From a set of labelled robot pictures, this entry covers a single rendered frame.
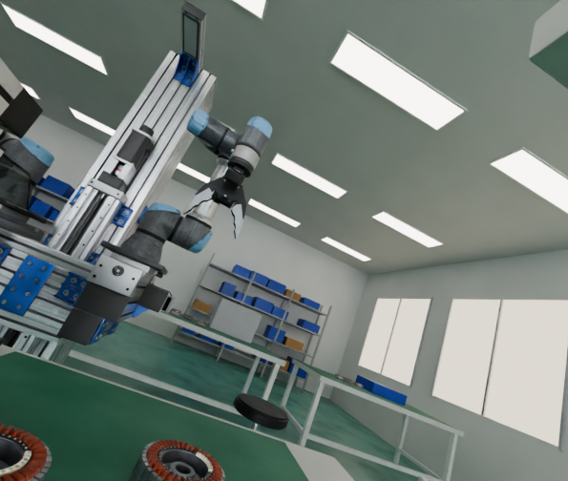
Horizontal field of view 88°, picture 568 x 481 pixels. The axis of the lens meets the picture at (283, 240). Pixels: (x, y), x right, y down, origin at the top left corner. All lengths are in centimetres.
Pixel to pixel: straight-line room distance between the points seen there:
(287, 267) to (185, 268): 246
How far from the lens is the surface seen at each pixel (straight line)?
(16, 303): 128
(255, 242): 737
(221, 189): 80
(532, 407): 483
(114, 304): 111
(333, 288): 793
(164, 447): 51
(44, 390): 67
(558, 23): 25
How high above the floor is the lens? 98
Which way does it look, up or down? 16 degrees up
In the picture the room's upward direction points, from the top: 23 degrees clockwise
